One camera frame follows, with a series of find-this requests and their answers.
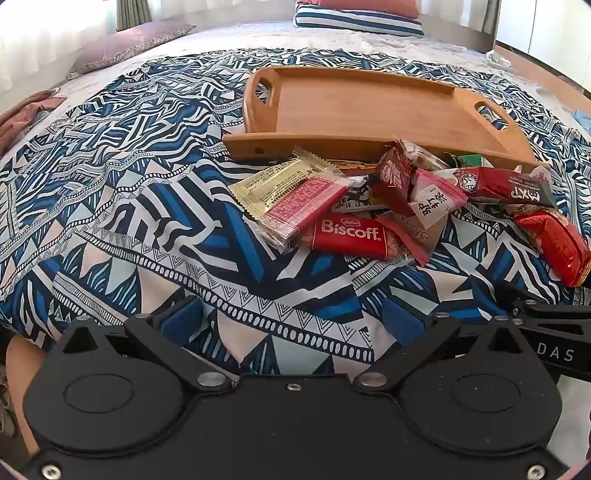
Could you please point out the wooden bed frame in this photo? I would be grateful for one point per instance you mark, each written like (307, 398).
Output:
(531, 64)

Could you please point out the blue white striped pillow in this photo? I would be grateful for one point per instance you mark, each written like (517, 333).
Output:
(355, 21)

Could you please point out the white crumpled cloth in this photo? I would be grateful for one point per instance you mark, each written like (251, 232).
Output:
(498, 59)

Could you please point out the dark red snack packet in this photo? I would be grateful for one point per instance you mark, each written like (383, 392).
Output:
(390, 177)

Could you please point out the grey-green curtain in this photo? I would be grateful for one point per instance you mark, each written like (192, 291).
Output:
(134, 14)

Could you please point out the black and white packet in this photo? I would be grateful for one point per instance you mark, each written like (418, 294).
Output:
(360, 198)

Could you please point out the shiny red snack packet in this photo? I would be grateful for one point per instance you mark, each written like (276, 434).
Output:
(554, 244)

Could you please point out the salmon folded blanket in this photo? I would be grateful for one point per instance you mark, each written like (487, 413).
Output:
(360, 5)

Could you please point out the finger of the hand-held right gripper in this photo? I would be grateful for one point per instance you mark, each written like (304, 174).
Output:
(545, 308)

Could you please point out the white sheer curtain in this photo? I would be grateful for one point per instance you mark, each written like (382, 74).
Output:
(41, 37)

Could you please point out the red biscuit packet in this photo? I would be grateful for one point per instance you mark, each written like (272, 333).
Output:
(346, 235)

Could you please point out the white wardrobe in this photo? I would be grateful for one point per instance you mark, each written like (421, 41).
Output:
(540, 27)

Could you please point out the brown cloth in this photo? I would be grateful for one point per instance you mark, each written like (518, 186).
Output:
(27, 115)

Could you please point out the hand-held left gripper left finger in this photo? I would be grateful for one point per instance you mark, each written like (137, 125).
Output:
(178, 323)

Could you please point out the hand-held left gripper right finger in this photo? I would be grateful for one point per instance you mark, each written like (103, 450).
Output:
(406, 325)

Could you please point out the blue white patterned blanket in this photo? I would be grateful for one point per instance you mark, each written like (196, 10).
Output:
(138, 207)

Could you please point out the pink-red packet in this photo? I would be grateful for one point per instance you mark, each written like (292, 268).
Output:
(415, 237)

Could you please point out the green snack packet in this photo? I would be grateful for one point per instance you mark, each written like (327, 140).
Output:
(473, 160)

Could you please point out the gold foil packet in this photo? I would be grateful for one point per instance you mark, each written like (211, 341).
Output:
(263, 184)

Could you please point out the long red black-ended packet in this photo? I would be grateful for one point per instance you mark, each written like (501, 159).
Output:
(498, 184)

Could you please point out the purple pillow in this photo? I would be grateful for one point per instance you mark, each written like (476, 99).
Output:
(129, 46)

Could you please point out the pink clear wafer packet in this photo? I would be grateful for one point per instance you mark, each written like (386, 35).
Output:
(302, 207)

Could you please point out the pink and white candy packet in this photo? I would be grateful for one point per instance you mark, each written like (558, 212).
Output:
(434, 198)

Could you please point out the light grey bed sheet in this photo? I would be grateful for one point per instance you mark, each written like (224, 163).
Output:
(221, 41)

